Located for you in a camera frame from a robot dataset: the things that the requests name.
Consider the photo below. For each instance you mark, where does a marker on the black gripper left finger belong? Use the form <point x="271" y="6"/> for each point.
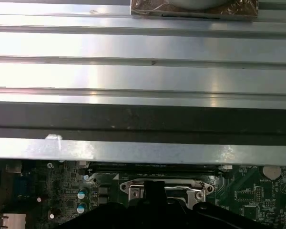
<point x="124" y="214"/>

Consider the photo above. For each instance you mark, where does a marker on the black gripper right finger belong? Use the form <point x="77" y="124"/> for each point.
<point x="181" y="214"/>

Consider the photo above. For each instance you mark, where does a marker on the black RAM slot white clips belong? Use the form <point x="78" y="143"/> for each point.
<point x="157" y="166"/>

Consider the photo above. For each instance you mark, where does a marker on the blue-topped silver capacitor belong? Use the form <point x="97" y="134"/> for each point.
<point x="81" y="194"/>
<point x="81" y="209"/>

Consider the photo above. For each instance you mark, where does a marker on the green motherboard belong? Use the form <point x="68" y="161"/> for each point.
<point x="240" y="190"/>

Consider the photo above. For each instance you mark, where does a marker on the grey metal PC case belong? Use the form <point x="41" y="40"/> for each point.
<point x="143" y="119"/>

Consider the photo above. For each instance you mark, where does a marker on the silver coin battery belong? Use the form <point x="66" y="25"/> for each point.
<point x="271" y="173"/>

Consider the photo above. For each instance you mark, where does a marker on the blue VGA port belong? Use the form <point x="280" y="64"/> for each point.
<point x="22" y="188"/>

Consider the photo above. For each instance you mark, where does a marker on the silver ethernet port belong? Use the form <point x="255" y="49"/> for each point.
<point x="12" y="221"/>

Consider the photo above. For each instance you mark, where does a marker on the brown square base plate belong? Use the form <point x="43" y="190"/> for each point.
<point x="243" y="12"/>

